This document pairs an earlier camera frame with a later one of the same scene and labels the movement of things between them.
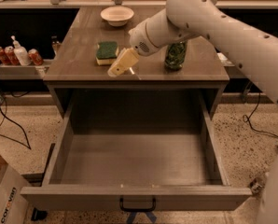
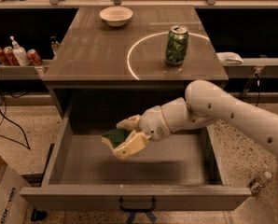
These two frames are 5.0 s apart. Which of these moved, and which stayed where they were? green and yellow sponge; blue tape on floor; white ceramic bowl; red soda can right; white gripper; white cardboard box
Moved: white gripper; green and yellow sponge
Stayed: red soda can right; white ceramic bowl; blue tape on floor; white cardboard box
